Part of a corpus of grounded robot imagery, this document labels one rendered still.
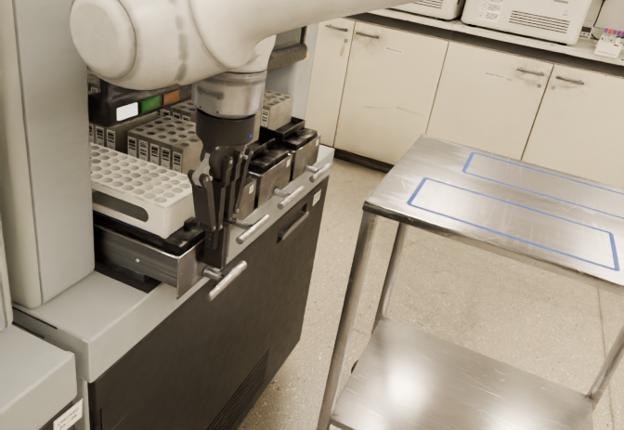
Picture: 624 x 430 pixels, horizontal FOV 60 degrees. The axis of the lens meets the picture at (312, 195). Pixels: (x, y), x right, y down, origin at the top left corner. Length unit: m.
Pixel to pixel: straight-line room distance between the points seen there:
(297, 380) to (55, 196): 1.16
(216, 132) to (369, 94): 2.43
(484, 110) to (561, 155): 0.44
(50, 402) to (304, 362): 1.15
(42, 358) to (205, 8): 0.45
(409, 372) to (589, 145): 1.86
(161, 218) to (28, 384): 0.25
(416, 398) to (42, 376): 0.90
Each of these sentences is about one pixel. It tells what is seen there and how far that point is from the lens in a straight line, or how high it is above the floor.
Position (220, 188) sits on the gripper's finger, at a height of 0.90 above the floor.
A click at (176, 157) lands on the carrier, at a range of 0.89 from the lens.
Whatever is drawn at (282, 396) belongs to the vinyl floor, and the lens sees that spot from 1.67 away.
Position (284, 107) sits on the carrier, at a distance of 1.19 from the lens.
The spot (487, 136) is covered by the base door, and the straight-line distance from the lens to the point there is 2.97.
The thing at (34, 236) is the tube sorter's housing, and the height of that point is 0.85.
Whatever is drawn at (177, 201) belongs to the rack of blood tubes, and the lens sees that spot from 0.76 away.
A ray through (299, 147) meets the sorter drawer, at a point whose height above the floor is 0.81.
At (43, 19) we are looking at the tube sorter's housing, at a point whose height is 1.10.
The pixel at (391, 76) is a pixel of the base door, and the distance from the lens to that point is 3.01.
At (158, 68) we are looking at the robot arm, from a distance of 0.46.
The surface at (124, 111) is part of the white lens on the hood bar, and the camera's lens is 0.73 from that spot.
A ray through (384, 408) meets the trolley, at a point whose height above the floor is 0.28.
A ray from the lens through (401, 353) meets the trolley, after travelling 1.47.
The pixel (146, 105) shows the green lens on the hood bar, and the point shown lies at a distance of 0.76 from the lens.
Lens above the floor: 1.22
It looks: 26 degrees down
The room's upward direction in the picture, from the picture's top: 9 degrees clockwise
